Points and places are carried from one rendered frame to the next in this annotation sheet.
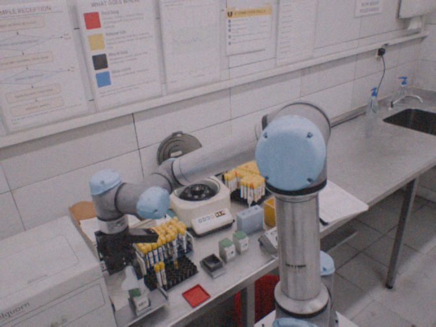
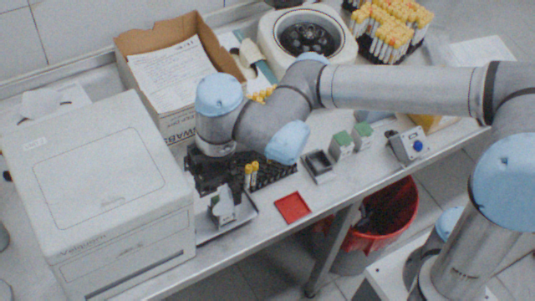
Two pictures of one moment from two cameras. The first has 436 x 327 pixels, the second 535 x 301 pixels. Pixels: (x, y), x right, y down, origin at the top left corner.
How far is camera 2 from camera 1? 40 cm
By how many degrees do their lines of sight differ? 29
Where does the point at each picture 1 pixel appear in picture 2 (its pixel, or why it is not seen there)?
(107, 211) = (216, 135)
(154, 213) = (288, 161)
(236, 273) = (349, 183)
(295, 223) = (489, 244)
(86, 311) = (165, 236)
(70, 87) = not seen: outside the picture
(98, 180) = (214, 99)
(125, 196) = (251, 129)
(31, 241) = (90, 132)
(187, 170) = (343, 99)
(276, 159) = (506, 195)
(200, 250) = not seen: hidden behind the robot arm
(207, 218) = not seen: hidden behind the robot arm
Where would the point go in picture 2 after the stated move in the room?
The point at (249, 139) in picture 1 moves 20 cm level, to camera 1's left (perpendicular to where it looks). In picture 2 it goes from (456, 96) to (319, 80)
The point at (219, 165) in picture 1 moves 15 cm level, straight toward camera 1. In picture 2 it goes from (394, 109) to (399, 191)
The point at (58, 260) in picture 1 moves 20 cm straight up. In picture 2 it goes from (135, 175) to (122, 106)
